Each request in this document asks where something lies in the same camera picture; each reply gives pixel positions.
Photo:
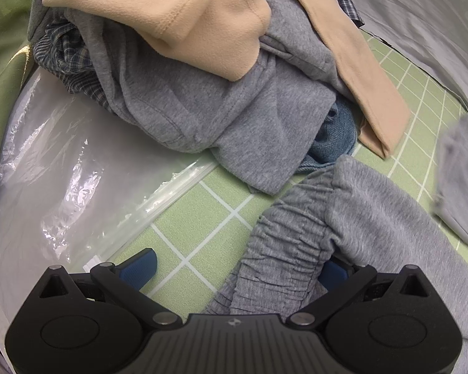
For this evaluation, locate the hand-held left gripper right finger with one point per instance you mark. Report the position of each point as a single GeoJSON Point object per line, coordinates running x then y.
{"type": "Point", "coordinates": [332, 274]}

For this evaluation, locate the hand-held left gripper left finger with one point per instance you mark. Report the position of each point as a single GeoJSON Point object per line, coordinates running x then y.
{"type": "Point", "coordinates": [141, 268]}

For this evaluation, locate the light grey sweatpants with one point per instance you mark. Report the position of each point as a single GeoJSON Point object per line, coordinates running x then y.
{"type": "Point", "coordinates": [378, 218]}

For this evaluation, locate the green grid mat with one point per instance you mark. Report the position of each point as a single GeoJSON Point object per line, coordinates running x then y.
{"type": "Point", "coordinates": [210, 218]}

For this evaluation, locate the clear plastic zip bag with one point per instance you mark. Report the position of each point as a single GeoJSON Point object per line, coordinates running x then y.
{"type": "Point", "coordinates": [58, 171]}

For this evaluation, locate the blue knit garment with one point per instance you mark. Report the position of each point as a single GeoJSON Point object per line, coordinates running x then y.
{"type": "Point", "coordinates": [333, 136]}

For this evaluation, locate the grey sweatshirt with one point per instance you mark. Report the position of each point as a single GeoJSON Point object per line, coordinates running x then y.
{"type": "Point", "coordinates": [202, 97]}

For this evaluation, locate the green cloth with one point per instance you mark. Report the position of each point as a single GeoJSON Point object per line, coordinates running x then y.
{"type": "Point", "coordinates": [2, 66]}

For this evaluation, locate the beige fleece garment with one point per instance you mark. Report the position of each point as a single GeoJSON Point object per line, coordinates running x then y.
{"type": "Point", "coordinates": [202, 19]}

